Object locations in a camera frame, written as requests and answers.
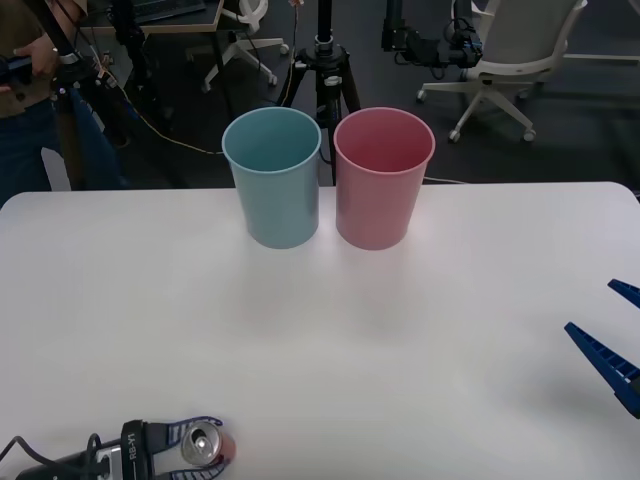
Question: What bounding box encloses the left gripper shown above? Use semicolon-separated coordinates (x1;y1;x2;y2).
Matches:
120;413;229;480

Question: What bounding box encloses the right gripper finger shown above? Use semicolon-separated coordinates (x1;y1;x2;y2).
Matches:
563;321;640;420
607;279;640;308

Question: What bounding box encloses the red drink can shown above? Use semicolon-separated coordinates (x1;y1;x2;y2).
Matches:
179;420;239;467

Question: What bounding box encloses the dark handheld device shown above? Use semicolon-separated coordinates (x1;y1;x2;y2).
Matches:
0;53;37;85

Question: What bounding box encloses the person's hand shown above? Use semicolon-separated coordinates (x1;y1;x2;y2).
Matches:
13;33;61;79

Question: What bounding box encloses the white office chair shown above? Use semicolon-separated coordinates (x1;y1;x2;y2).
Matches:
201;0;291;94
415;0;589;144

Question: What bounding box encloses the pale blue plastic bin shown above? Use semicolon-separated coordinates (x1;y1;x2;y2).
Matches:
221;106;322;250

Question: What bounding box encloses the pink plastic bin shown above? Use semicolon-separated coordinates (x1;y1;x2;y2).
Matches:
333;106;436;251

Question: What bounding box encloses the person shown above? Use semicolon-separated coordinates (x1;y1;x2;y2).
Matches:
0;0;125;192

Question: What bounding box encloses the wooden edged desk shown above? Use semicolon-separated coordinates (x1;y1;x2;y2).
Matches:
77;0;225;37

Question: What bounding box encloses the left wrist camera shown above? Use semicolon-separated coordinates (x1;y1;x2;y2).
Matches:
93;446;125;479

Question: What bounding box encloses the yellow cable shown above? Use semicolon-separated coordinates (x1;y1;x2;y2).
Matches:
72;27;225;156

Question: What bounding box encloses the black camera tripod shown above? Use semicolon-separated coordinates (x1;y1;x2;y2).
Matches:
276;0;363;187
42;0;169;192

